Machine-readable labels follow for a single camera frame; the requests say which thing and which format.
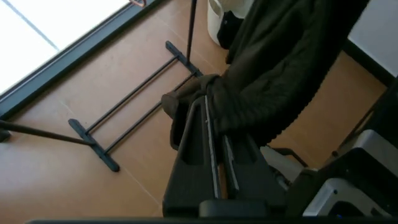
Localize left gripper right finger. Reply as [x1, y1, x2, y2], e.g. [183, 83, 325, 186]
[223, 133, 287, 218]

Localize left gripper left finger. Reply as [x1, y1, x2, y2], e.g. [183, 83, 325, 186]
[162, 95, 222, 218]

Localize white laundry basket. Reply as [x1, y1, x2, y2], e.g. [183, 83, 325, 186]
[206, 0, 256, 47]

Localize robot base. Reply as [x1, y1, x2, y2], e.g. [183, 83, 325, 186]
[261, 79, 398, 218]

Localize black clothes rack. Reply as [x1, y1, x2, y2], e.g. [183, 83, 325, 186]
[0, 0, 205, 174]

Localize black shorts with white cords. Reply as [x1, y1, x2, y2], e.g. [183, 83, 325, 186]
[160, 0, 371, 149]

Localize window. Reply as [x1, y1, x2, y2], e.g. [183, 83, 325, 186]
[0, 0, 165, 121]

